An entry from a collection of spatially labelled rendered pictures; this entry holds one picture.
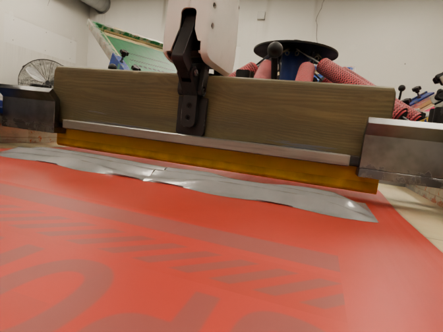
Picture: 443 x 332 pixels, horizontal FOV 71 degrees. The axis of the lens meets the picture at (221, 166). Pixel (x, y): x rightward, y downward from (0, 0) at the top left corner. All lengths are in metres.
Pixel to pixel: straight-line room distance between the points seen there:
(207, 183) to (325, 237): 0.11
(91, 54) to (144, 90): 5.60
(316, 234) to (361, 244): 0.02
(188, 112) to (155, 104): 0.05
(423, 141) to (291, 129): 0.11
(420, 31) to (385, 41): 0.38
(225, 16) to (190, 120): 0.11
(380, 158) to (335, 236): 0.14
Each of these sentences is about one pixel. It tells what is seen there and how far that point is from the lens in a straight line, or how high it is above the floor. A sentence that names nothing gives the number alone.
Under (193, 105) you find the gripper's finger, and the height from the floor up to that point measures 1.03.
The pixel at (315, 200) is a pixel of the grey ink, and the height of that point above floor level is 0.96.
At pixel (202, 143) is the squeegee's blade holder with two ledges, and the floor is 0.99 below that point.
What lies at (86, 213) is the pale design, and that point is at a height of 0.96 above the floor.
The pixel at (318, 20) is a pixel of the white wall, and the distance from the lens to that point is 4.73.
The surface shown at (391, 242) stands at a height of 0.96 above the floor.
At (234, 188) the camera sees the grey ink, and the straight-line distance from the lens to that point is 0.25.
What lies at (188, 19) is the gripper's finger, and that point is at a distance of 0.33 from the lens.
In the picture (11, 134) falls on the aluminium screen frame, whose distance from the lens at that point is 0.50.
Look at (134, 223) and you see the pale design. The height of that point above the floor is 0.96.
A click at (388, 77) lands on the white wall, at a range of 4.60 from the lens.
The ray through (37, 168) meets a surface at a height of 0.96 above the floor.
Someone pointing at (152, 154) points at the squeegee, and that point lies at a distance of 0.37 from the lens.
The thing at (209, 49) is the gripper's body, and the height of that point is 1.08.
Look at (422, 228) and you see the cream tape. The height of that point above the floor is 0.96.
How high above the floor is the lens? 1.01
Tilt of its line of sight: 7 degrees down
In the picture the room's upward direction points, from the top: 7 degrees clockwise
